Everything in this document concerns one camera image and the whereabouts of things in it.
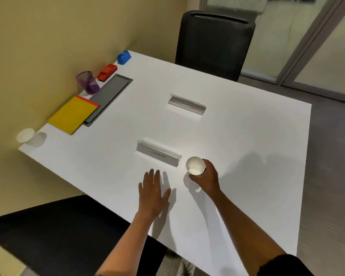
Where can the person's left forearm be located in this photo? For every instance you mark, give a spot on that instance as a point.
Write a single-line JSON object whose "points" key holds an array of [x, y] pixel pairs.
{"points": [[123, 247]]}

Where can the red stapler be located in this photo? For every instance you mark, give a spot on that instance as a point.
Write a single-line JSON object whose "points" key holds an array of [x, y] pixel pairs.
{"points": [[107, 72]]}

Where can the person's right hand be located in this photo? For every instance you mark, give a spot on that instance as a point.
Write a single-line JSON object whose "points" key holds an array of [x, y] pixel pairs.
{"points": [[210, 181]]}

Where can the white paper cup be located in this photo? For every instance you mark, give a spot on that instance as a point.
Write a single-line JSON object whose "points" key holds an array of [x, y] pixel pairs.
{"points": [[25, 135], [195, 167]]}

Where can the yellow notepad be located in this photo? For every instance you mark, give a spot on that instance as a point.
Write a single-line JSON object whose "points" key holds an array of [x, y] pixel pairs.
{"points": [[73, 114]]}

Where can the glass partition with grey frame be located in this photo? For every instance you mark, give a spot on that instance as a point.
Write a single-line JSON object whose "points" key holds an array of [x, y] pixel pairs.
{"points": [[304, 43]]}

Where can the purple mesh pen cup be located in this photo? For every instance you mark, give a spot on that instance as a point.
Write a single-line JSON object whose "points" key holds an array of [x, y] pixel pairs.
{"points": [[89, 84]]}

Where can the person's right forearm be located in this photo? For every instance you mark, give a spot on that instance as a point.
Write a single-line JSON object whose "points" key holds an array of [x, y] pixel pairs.
{"points": [[247, 232]]}

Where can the clear acrylic name sign holder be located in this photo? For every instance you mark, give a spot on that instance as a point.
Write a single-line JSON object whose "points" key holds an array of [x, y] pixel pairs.
{"points": [[187, 105], [158, 153]]}

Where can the black mesh office chair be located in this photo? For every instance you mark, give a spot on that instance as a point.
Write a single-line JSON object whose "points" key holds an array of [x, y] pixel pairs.
{"points": [[212, 45], [60, 229]]}

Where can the blue tape dispenser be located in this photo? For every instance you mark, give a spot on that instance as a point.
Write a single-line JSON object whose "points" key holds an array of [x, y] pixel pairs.
{"points": [[124, 58]]}

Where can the person's black right sleeve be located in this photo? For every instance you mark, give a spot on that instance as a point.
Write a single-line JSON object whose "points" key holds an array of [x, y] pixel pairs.
{"points": [[287, 267]]}

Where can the person's left hand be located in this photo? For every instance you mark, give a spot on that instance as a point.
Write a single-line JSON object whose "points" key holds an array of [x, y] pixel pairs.
{"points": [[152, 198]]}

